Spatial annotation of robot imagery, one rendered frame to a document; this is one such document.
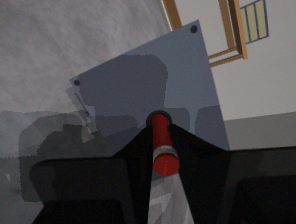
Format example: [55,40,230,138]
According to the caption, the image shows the dark red peg with white band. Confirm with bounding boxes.
[152,113,180,177]

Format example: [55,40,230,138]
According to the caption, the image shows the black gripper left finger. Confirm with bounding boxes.
[29,125,153,224]

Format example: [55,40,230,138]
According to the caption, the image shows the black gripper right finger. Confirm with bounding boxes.
[169,124,296,224]

